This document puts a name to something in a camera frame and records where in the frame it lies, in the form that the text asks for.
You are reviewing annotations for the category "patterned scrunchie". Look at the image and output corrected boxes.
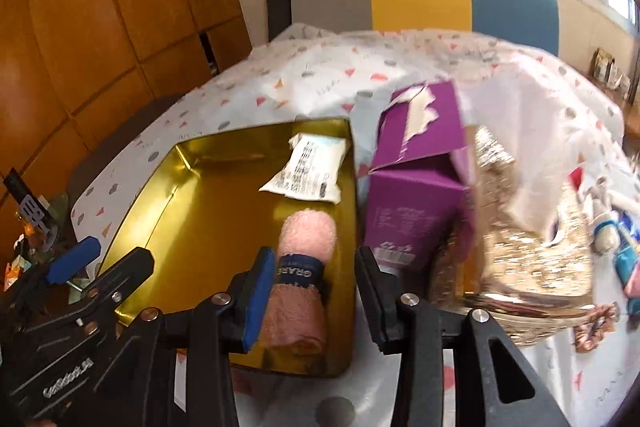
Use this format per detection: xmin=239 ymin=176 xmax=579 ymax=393
xmin=575 ymin=302 xmax=621 ymax=353

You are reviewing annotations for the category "black handle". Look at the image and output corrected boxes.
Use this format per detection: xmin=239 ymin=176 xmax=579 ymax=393
xmin=199 ymin=32 xmax=221 ymax=78

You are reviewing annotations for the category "white wipes packet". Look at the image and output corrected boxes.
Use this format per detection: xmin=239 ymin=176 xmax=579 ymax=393
xmin=258 ymin=133 xmax=348 ymax=204

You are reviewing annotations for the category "black and white gadget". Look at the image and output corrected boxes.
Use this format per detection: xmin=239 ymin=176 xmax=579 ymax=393
xmin=4 ymin=174 xmax=57 ymax=250

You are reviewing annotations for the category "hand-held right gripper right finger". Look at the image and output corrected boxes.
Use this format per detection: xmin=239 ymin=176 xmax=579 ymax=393
xmin=355 ymin=247 xmax=571 ymax=427

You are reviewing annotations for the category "pink towel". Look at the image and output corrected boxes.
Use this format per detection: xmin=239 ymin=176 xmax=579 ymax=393
xmin=260 ymin=209 xmax=338 ymax=358

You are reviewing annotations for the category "white tissue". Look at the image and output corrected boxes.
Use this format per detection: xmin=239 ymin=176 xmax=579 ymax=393
xmin=470 ymin=72 xmax=576 ymax=228

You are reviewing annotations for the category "gold embossed tissue box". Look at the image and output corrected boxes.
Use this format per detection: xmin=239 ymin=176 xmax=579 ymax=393
xmin=430 ymin=127 xmax=598 ymax=348

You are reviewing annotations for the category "blue white packet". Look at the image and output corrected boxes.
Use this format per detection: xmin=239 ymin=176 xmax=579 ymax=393
xmin=612 ymin=207 xmax=640 ymax=313

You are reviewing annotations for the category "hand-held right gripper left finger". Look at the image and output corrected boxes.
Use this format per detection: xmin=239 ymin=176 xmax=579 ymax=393
xmin=125 ymin=247 xmax=276 ymax=427

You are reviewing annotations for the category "purple cardboard box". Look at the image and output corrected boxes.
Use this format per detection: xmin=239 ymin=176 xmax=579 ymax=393
xmin=361 ymin=79 xmax=478 ymax=270

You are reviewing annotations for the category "patterned white tablecloth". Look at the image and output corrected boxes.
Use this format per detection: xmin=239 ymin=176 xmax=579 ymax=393
xmin=70 ymin=24 xmax=626 ymax=427

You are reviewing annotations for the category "gold tin box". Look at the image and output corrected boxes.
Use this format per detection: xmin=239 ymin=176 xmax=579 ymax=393
xmin=95 ymin=117 xmax=358 ymax=378

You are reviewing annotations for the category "wooden cabinet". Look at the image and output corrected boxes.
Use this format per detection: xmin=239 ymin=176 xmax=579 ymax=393
xmin=0 ymin=0 xmax=253 ymax=258

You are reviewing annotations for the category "white sock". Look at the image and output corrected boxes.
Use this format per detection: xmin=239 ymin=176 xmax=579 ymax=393
xmin=580 ymin=177 xmax=631 ymax=255

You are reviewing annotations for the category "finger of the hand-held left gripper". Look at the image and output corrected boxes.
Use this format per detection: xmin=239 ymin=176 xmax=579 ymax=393
xmin=0 ymin=236 xmax=102 ymax=330
xmin=65 ymin=247 xmax=155 ymax=333

